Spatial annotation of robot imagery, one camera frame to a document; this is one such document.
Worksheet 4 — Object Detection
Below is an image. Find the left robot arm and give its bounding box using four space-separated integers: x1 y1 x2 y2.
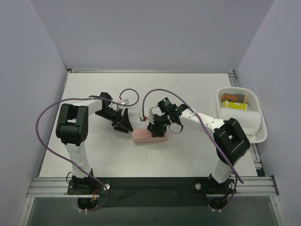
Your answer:
55 92 133 195

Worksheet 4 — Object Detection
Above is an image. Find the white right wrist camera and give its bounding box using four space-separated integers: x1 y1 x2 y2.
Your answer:
139 108 154 124

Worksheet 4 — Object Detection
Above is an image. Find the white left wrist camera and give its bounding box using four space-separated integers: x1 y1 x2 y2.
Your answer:
119 99 129 106

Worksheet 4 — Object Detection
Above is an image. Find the rolled yellow towel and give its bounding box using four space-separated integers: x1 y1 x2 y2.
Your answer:
222 101 248 111

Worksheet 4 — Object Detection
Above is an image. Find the pink towel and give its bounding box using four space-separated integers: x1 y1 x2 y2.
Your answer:
132 128 168 144

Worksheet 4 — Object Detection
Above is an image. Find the white towel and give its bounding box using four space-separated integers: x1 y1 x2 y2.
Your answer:
220 107 261 136

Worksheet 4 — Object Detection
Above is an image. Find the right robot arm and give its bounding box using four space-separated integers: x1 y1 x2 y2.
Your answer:
142 97 251 193

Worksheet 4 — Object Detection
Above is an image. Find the white perforated plastic basket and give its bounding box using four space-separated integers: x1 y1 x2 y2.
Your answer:
216 86 269 144

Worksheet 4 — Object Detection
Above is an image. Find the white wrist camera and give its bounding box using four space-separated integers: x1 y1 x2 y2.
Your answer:
139 108 154 124
119 99 129 106

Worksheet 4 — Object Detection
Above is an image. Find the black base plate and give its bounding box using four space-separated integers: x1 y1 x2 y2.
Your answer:
77 176 234 211

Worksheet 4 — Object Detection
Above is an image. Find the aluminium front rail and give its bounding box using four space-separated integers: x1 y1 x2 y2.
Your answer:
26 177 279 198

